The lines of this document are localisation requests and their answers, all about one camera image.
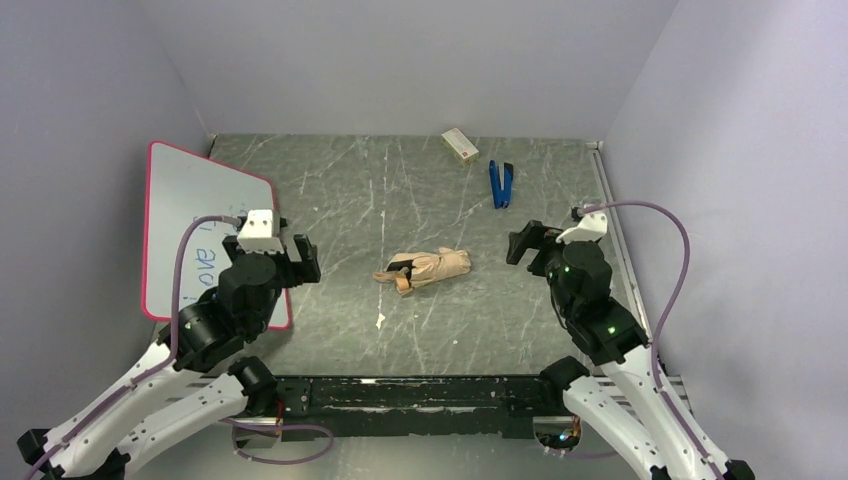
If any beige folding umbrella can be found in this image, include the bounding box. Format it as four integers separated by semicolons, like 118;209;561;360
373;247;472;295

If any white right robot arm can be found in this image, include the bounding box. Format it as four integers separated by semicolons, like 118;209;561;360
506;214;755;479

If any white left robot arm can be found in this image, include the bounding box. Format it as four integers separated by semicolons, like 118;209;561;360
17;232;321;479

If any blue stapler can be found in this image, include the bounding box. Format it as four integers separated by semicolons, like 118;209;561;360
489;160;514;209

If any small white red box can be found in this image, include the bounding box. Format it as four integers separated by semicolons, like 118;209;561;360
441;128;480;166

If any pink framed whiteboard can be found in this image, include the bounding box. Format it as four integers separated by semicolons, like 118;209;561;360
141;141;276;322

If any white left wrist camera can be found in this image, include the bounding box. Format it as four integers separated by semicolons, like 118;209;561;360
237;209;285;254

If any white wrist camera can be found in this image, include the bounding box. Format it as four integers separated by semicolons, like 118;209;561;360
237;209;285;254
555;211;608;245

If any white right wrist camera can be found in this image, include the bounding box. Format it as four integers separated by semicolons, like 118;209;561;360
555;211;608;245

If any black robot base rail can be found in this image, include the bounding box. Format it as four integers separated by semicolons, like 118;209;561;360
238;374;577;443

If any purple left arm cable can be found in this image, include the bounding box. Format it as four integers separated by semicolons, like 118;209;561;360
23;214;243;480

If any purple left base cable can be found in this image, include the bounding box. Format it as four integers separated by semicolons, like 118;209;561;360
221;417;337;466

